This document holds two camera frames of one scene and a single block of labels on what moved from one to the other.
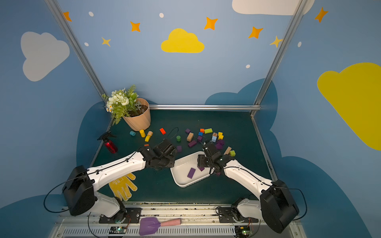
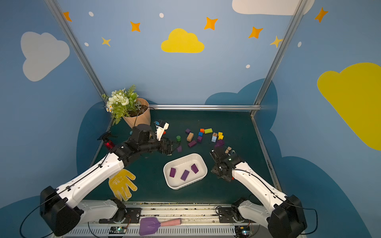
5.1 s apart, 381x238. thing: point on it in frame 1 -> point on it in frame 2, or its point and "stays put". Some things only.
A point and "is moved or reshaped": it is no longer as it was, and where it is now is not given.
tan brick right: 227,150 stays put
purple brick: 191,173 -> 185,175
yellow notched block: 220,136 stays put
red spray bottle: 109,145 stays put
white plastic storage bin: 182,166 is moved or reshaped
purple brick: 192,144 stays put
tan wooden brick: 190,137 stays put
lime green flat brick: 208,131 stays put
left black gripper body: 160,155 -> 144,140
